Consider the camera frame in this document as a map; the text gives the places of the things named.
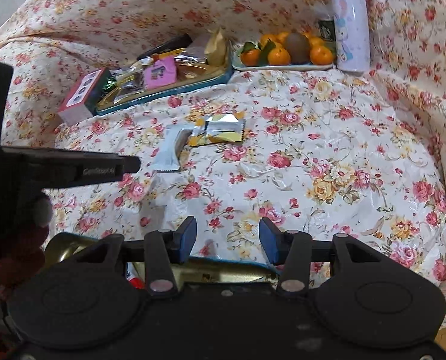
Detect mandarin orange front right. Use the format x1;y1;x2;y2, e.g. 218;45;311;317
310;45;335;66

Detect clear walnut snack packet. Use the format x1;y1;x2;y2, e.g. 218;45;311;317
113;69;145;105

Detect purple bunny thermos bottle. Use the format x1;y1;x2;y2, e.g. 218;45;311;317
331;0;370;73

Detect red white tea box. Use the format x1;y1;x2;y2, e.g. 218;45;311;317
57;67;111;126

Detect beige paper snack packet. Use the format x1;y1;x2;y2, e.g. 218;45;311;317
204;27;229;67

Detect black starbucks can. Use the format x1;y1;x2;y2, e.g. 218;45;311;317
317;19;336;42

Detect mandarin orange front left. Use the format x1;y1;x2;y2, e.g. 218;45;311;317
268;47;291;66

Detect brown kiwi fruit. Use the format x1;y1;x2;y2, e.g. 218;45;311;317
284;32;311;64

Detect white fruit plate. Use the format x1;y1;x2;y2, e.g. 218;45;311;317
232;46;335;72

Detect purple green foil candies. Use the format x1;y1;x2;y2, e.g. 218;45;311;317
102;76;117;93

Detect floral sofa cover cloth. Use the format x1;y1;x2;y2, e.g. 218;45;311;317
0;0;446;320

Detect black remote control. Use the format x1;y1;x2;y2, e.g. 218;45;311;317
137;33;193;60

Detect white plain snack packet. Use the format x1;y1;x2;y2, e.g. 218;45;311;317
150;124;193;172

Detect orange snack packet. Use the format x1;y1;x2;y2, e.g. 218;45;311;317
151;48;185;61

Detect mandarin orange with leaf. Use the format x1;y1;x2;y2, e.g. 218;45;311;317
240;41;261;67

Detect silver yellow snack wrapper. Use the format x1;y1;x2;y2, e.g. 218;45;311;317
188;112;246;147

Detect pink snack packet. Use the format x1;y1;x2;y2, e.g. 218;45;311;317
144;55;177;90

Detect gold teal tin tray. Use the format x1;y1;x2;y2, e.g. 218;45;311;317
96;49;233;116

